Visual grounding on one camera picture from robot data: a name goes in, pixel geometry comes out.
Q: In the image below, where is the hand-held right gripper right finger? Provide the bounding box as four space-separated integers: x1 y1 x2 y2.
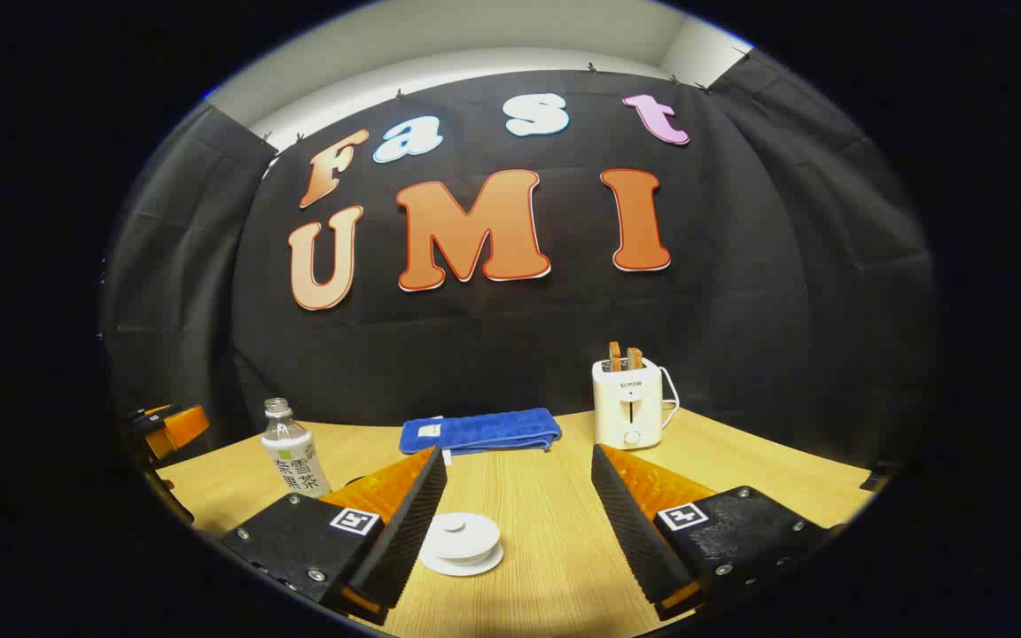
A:
590 443 830 621

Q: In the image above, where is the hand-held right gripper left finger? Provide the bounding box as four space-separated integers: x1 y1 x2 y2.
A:
220 446 449 626

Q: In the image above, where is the clear water bottle white label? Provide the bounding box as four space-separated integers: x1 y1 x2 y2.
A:
261 398 332 499

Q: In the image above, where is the white saucer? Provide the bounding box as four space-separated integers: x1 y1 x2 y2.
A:
419 539 504 578

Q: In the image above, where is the white toaster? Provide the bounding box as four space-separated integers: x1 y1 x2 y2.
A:
592 357 664 450

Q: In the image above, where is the folded blue towel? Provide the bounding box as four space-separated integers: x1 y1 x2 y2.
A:
399 408 563 456

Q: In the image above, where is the white toaster cable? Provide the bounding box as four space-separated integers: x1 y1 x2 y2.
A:
658 366 682 431

